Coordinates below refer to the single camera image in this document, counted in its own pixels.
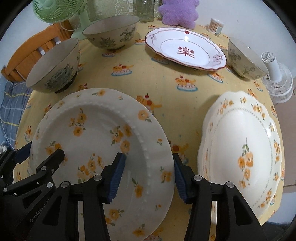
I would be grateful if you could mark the glass jar black lid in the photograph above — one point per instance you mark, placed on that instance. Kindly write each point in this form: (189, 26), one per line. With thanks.
(144, 9)

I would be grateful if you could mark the cotton swab container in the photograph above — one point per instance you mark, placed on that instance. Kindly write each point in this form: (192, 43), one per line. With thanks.
(215, 26)

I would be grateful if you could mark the scalloped orange-flower plate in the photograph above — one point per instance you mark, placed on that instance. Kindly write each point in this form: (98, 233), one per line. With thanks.
(240, 144)

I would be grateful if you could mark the green patterned wall mat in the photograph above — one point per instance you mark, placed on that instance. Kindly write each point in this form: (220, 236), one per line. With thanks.
(100, 9)

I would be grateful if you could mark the purple plush toy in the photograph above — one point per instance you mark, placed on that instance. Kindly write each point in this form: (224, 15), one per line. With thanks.
(179, 13)

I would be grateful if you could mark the yellow patterned tablecloth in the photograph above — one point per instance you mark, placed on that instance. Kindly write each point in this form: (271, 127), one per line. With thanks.
(177, 96)

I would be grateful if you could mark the grey plaid pillow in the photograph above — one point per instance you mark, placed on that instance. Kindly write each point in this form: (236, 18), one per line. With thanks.
(14, 99)

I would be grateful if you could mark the wooden bed headboard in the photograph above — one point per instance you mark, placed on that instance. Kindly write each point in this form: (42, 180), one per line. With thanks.
(27, 55)

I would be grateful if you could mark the large orange-flower plate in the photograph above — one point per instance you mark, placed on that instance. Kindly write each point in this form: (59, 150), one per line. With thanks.
(91, 126)

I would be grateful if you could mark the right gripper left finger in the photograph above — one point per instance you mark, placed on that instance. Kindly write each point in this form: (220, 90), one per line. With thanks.
(59, 219)

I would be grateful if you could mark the green desk fan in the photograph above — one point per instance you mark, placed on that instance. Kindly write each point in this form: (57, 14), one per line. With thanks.
(57, 11)

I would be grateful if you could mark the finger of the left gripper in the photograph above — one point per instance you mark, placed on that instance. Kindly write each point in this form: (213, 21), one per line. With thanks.
(51, 164)
(23, 153)

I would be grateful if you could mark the white floor fan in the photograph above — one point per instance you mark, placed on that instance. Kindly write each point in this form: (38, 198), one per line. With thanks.
(279, 81)

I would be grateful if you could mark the red-rimmed white plate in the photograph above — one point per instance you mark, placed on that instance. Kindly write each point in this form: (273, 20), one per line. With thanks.
(186, 47)

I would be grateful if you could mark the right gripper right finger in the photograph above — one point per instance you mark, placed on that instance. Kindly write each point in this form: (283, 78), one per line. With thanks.
(235, 218)

